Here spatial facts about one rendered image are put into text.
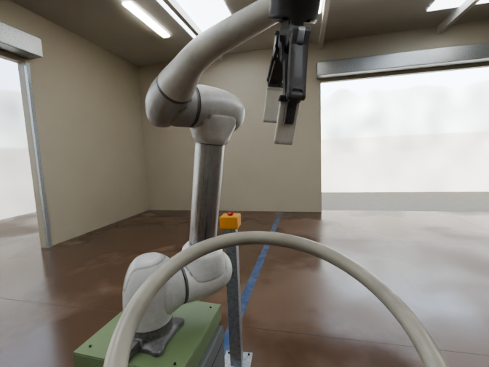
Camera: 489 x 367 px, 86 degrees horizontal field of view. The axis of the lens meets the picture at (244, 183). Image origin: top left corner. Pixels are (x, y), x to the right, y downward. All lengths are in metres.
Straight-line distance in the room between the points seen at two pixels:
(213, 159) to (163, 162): 6.79
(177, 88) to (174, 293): 0.63
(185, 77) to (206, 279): 0.66
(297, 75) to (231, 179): 6.53
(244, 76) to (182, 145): 2.42
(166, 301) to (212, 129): 0.57
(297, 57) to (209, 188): 0.58
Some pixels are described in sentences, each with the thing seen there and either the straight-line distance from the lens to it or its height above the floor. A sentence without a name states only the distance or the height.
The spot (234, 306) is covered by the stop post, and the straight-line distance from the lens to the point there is 1.96.
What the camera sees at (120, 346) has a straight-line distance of 0.45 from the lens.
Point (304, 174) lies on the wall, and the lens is 6.61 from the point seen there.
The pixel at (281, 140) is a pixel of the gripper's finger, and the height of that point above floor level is 1.50.
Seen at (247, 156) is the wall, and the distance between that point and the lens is 6.75.
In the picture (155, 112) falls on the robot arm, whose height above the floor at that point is 1.61.
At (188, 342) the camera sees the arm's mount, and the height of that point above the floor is 0.87.
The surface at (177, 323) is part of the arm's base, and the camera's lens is 1.08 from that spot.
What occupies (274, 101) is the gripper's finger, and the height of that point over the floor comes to 1.58.
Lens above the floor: 1.48
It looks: 6 degrees down
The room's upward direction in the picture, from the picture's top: 2 degrees counter-clockwise
